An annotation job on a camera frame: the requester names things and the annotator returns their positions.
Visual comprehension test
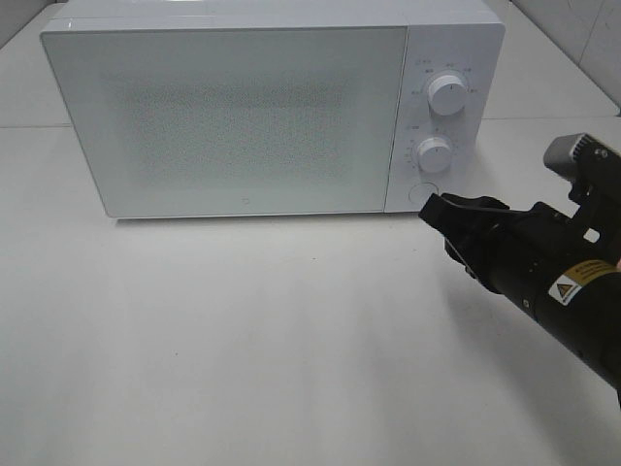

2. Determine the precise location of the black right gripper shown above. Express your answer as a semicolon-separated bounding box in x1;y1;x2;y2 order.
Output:
418;193;586;295

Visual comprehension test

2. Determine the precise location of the round white door button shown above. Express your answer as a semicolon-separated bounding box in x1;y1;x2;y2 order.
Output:
409;183;439;210

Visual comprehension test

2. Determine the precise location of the white microwave door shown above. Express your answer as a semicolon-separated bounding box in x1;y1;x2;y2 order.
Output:
42;27;407;218

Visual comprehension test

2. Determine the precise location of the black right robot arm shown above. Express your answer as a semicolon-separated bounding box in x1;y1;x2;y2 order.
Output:
419;133;620;390

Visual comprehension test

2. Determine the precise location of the lower white dial knob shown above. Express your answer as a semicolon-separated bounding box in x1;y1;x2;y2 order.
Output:
416;137;453;174

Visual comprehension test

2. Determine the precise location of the white dial knob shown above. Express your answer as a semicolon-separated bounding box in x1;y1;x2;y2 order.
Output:
416;137;453;174
427;71;468;117

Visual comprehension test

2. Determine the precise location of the upper white dial knob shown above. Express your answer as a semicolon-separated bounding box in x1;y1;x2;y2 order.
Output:
427;71;468;117

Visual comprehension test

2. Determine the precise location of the white microwave oven body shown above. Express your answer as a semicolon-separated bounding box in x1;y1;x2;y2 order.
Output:
40;1;506;217

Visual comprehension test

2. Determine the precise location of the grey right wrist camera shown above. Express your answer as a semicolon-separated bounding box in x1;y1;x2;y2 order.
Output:
543;133;592;183

